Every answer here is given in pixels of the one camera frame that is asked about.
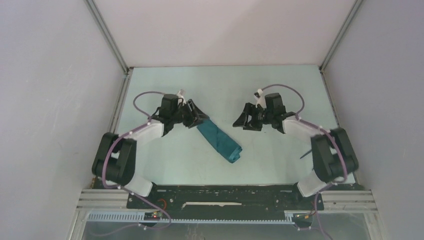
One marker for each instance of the teal satin napkin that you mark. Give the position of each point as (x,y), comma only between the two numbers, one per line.
(227,147)

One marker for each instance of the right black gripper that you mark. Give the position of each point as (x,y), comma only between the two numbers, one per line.
(249,110)

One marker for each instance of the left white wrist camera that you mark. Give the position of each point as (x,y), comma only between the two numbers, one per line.
(181,94)

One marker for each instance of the blue plastic fork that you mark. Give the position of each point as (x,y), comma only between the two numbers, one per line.
(305,154)

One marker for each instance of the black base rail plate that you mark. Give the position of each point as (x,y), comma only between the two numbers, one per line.
(232,202)

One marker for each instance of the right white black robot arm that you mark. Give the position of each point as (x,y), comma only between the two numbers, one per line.
(333,157)

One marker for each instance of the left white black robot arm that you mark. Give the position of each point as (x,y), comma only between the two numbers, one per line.
(115,160)

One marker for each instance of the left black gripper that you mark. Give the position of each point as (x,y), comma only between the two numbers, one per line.
(194,121)

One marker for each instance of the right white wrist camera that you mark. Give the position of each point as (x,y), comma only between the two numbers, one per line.
(260,99)

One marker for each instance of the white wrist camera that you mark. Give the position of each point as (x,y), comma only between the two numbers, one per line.
(260,99)
(181,94)

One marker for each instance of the small black circuit board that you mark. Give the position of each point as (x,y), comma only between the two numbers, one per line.
(152,216)

